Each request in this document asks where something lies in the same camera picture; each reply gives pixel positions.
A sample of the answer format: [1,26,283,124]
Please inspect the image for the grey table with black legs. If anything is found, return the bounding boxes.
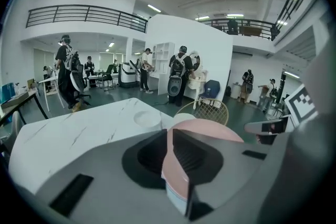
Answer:
[0,86,51,128]

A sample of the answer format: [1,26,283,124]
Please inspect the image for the white shelf cabinet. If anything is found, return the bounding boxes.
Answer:
[151,42,176,96]

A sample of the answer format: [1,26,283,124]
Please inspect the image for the white marble table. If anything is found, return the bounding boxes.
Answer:
[7,97,180,195]

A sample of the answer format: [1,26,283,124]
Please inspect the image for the blue big plate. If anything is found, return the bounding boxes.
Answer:
[165,186,188,216]

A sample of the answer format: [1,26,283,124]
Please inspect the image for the white slim chair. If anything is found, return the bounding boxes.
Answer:
[38,70,66,113]

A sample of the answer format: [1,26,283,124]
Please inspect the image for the blue chair with white frame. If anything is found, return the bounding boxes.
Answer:
[197,79,222,108]

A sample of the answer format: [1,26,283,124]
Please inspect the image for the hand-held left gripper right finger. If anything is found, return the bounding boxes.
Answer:
[172,128,290,224]

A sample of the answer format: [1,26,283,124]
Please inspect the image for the black balcony railing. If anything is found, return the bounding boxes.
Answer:
[199,18,277,41]
[271,0,320,41]
[25,4,149,34]

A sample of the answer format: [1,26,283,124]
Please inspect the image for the black mesh chair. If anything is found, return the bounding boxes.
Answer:
[100,63,116,92]

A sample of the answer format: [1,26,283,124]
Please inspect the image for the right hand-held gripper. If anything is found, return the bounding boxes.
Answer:
[244,83,320,145]

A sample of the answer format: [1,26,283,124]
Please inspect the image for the white vanity table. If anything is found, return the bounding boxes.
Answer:
[184,49,209,110]

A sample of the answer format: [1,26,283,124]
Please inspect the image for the pink big plate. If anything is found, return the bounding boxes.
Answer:
[161,118,245,201]

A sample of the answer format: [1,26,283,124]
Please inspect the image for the grey upholstered chair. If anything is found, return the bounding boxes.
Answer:
[10,110,25,141]

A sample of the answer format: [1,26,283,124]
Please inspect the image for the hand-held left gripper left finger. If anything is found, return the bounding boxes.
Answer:
[33,127,186,224]

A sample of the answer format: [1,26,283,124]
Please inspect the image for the white and black machine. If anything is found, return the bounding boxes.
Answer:
[118,60,141,89]

